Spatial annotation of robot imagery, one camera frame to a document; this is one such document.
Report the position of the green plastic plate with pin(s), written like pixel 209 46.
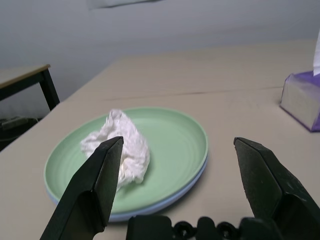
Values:
pixel 170 155

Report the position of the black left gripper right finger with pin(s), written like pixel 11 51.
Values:
pixel 275 190

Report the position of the wooden side table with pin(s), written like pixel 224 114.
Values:
pixel 51 90

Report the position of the white tissue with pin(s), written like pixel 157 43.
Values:
pixel 130 150

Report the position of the blue plastic plate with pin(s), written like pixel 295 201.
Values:
pixel 120 217

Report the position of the purple tissue pack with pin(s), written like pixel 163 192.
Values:
pixel 302 100

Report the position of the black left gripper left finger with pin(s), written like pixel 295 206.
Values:
pixel 92 190

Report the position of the grey power strip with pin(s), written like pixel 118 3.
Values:
pixel 12 123

